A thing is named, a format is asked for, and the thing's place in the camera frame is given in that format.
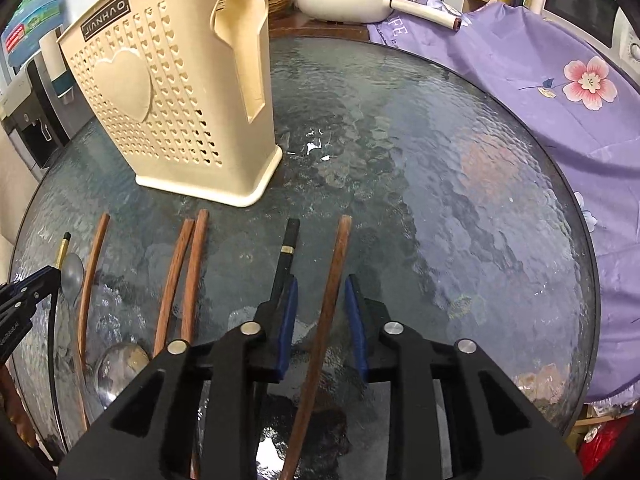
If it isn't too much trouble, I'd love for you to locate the white microwave oven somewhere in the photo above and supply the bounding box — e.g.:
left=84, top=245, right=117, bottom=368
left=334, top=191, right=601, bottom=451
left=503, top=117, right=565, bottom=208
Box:
left=542, top=0, right=640, bottom=66

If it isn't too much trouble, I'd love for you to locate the wooden chopstick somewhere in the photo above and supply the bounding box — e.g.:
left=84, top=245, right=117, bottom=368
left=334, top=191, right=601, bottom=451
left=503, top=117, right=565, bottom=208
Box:
left=152, top=217, right=196, bottom=358
left=279, top=215, right=353, bottom=480
left=180, top=208, right=210, bottom=343
left=75, top=212, right=111, bottom=433

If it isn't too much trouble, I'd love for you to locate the grey water dispenser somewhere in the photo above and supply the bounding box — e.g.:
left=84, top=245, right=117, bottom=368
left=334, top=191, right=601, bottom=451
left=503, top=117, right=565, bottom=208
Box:
left=0, top=57, right=96, bottom=173

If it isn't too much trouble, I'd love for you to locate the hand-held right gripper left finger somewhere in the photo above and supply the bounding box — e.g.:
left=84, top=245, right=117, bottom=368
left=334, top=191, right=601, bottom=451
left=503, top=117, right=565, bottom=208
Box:
left=57, top=277, right=301, bottom=480

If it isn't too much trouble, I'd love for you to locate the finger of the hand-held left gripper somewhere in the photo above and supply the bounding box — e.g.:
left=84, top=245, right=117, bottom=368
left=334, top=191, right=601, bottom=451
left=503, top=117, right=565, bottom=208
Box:
left=0, top=265, right=63, bottom=323

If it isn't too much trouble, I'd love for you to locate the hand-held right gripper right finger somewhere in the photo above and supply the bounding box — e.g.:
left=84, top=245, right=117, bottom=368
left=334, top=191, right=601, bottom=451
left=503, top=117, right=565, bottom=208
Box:
left=345, top=274, right=583, bottom=480

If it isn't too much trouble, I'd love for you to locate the cream perforated utensil holder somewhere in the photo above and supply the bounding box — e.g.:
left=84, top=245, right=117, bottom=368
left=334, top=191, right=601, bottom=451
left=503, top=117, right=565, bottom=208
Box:
left=56, top=0, right=284, bottom=208

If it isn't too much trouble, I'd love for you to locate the wall poster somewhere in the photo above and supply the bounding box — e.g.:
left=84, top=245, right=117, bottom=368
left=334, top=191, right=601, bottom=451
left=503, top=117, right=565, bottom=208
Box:
left=0, top=0, right=67, bottom=63

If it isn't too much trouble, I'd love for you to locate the beige cloth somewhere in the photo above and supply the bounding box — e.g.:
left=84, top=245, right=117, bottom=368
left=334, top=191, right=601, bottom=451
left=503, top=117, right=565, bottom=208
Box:
left=0, top=130, right=48, bottom=281

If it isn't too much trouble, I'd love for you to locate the white pan with handle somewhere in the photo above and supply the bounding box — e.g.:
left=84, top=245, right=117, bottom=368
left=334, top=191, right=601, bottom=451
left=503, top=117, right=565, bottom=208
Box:
left=294, top=0, right=462, bottom=32

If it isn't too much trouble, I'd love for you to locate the wooden side table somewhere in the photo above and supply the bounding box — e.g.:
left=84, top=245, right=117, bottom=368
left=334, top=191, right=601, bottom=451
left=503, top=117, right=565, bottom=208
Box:
left=267, top=10, right=372, bottom=42

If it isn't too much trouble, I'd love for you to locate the metal spoon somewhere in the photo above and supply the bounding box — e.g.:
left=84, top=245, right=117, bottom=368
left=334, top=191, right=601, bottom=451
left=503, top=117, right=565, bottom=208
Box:
left=60, top=252, right=96, bottom=386
left=92, top=342, right=152, bottom=408

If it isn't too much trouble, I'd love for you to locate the red bag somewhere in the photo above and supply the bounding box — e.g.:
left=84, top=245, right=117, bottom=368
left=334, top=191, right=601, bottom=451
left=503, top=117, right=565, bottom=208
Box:
left=582, top=415, right=631, bottom=462

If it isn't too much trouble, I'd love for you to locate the white cylinder container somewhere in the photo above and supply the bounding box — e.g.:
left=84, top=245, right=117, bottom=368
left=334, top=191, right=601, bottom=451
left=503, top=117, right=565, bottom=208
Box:
left=40, top=30, right=68, bottom=86

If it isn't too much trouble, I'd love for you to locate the purple floral cloth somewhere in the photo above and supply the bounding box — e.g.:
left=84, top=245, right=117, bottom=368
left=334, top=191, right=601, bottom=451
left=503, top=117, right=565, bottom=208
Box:
left=367, top=0, right=640, bottom=406

